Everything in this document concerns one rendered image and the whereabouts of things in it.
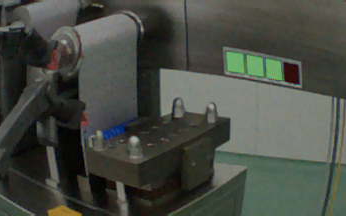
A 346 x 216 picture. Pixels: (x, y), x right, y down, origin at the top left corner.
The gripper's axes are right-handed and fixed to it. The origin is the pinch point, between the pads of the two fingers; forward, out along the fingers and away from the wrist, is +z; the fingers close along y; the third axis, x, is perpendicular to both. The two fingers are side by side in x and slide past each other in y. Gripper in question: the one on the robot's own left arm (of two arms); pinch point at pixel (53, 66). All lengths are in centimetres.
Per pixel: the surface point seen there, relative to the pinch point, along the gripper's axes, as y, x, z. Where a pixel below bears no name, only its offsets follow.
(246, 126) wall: -71, 96, 275
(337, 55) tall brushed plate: 67, 26, 23
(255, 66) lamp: 38, 19, 29
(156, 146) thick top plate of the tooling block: 23.7, -7.4, 20.7
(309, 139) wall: -14, 93, 274
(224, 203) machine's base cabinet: 34, -13, 46
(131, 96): 7.9, 6.1, 28.1
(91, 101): 7.1, -2.4, 13.5
